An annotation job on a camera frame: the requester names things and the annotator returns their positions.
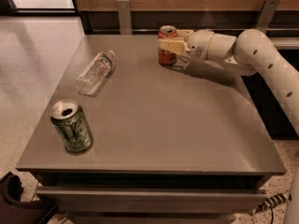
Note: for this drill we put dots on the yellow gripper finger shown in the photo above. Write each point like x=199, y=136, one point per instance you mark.
x=175, y=45
x=184, y=33

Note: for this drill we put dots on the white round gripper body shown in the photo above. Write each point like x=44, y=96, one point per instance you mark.
x=199, y=45

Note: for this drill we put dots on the red coke can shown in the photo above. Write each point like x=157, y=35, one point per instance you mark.
x=166, y=58

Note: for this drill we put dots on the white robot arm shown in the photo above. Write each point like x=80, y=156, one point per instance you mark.
x=249, y=53

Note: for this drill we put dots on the green soda can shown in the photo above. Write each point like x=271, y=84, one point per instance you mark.
x=69, y=121

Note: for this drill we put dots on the grey side shelf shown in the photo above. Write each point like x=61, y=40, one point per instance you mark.
x=285, y=42

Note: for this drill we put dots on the clear plastic water bottle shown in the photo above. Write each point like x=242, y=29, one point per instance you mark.
x=94, y=77

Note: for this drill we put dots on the dark chair corner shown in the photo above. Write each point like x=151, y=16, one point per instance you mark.
x=14, y=211

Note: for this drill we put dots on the left metal bracket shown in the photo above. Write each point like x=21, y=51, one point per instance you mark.
x=124, y=14

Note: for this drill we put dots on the metal bracket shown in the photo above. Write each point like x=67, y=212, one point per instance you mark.
x=266, y=15
x=124, y=14

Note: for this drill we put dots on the right metal bracket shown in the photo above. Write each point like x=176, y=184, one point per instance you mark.
x=266, y=15

